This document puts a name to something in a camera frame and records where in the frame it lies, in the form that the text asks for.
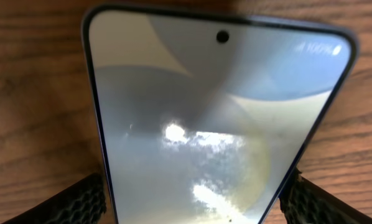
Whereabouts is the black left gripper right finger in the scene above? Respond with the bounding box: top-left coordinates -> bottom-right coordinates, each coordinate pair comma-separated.
279,169 -> 372,224

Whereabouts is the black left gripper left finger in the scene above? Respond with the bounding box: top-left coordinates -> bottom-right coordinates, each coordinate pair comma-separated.
2,173 -> 107,224

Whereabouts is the blue Galaxy smartphone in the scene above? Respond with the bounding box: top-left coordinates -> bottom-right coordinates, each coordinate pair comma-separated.
81,3 -> 358,224

